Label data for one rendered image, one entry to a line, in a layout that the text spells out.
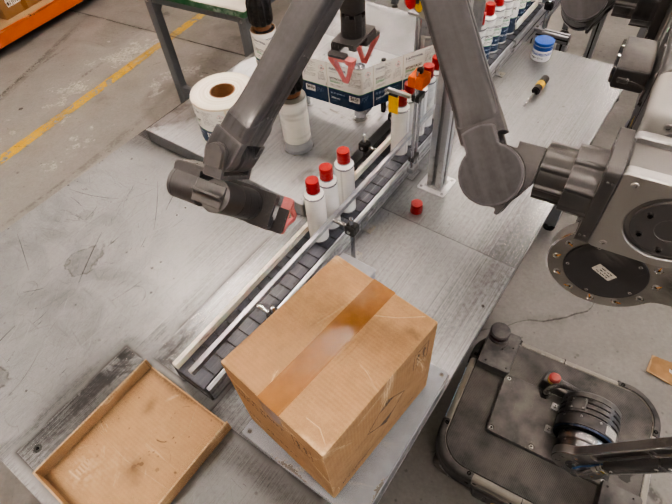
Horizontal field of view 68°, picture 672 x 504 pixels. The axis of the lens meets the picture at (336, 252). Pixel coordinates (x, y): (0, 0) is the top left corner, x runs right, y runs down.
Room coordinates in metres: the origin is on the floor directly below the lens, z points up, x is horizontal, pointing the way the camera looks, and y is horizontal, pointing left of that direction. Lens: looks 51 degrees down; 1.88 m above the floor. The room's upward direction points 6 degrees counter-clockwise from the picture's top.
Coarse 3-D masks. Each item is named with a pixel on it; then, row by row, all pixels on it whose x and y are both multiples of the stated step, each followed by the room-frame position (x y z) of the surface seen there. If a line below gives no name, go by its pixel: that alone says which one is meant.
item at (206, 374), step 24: (504, 48) 1.67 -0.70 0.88; (432, 120) 1.30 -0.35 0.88; (384, 168) 1.10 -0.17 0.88; (312, 264) 0.77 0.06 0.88; (288, 288) 0.70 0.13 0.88; (240, 312) 0.65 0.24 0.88; (216, 336) 0.59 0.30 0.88; (240, 336) 0.58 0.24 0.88; (192, 360) 0.53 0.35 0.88; (216, 360) 0.53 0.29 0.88
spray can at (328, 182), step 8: (320, 168) 0.89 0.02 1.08; (328, 168) 0.89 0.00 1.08; (320, 176) 0.89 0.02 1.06; (328, 176) 0.88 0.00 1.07; (320, 184) 0.88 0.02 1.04; (328, 184) 0.88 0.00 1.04; (336, 184) 0.89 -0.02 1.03; (328, 192) 0.87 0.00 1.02; (336, 192) 0.88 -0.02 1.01; (328, 200) 0.87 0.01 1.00; (336, 200) 0.88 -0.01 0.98; (328, 208) 0.87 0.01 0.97; (336, 208) 0.88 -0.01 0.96; (328, 216) 0.87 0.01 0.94; (336, 224) 0.88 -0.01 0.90
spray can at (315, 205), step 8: (312, 176) 0.87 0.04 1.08; (312, 184) 0.84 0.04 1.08; (304, 192) 0.86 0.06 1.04; (312, 192) 0.84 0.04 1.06; (320, 192) 0.85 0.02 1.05; (304, 200) 0.85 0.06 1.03; (312, 200) 0.83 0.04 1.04; (320, 200) 0.84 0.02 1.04; (312, 208) 0.83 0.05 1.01; (320, 208) 0.84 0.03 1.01; (312, 216) 0.84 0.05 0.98; (320, 216) 0.84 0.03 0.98; (312, 224) 0.84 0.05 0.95; (320, 224) 0.83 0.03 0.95; (312, 232) 0.84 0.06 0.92; (328, 232) 0.85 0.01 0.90; (320, 240) 0.83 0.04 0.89
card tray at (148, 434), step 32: (128, 384) 0.50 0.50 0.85; (160, 384) 0.50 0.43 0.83; (96, 416) 0.44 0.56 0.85; (128, 416) 0.44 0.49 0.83; (160, 416) 0.43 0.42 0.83; (192, 416) 0.42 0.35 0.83; (64, 448) 0.37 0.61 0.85; (96, 448) 0.37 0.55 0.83; (128, 448) 0.37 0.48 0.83; (160, 448) 0.36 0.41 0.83; (192, 448) 0.35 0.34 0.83; (64, 480) 0.31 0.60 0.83; (96, 480) 0.31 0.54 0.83; (128, 480) 0.30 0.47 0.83; (160, 480) 0.29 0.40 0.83
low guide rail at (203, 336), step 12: (384, 144) 1.16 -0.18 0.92; (372, 156) 1.11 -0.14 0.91; (360, 168) 1.07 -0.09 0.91; (276, 264) 0.77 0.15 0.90; (264, 276) 0.73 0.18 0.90; (252, 288) 0.70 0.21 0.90; (240, 300) 0.66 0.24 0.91; (228, 312) 0.63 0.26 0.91; (216, 324) 0.60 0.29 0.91; (204, 336) 0.57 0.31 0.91; (192, 348) 0.54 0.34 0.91; (180, 360) 0.52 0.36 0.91
